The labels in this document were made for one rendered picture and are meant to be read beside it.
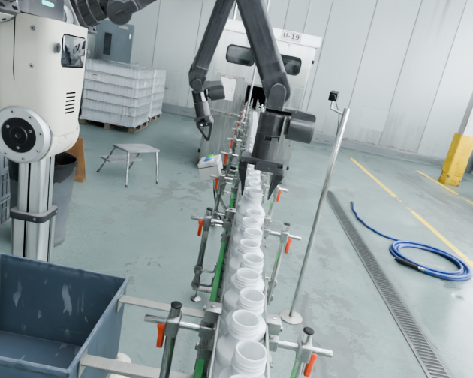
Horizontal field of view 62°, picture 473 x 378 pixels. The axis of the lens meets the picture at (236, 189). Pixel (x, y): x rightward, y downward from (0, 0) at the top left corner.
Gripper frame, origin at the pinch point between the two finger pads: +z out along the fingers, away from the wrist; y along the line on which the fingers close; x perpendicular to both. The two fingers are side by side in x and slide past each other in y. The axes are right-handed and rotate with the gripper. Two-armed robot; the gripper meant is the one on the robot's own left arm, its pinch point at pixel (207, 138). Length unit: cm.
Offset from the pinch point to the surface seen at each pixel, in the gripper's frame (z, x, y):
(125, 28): -192, 303, 952
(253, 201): 7, -18, -67
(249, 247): 8, -17, -91
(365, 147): 226, -293, 957
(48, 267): 14, 32, -75
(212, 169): 10.4, -1.0, -10.2
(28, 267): 13, 37, -75
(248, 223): 8, -17, -79
